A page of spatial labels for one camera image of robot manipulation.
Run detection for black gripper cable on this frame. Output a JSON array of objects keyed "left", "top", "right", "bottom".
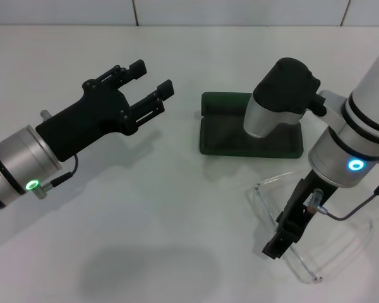
[
  {"left": 34, "top": 154, "right": 80, "bottom": 200},
  {"left": 306, "top": 157, "right": 379, "bottom": 222}
]

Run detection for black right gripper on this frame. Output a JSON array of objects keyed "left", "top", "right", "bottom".
[{"left": 262, "top": 172, "right": 339, "bottom": 261}]

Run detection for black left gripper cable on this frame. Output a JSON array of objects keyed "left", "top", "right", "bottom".
[{"left": 34, "top": 154, "right": 80, "bottom": 200}]

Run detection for clear transparent glasses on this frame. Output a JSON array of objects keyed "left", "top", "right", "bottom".
[{"left": 254, "top": 172, "right": 375, "bottom": 275}]

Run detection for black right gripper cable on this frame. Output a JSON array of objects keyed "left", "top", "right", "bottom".
[{"left": 306, "top": 157, "right": 379, "bottom": 222}]

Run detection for green glasses case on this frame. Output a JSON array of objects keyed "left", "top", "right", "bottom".
[{"left": 199, "top": 91, "right": 304, "bottom": 160}]

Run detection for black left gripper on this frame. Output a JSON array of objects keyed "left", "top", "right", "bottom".
[{"left": 35, "top": 59, "right": 175, "bottom": 163}]

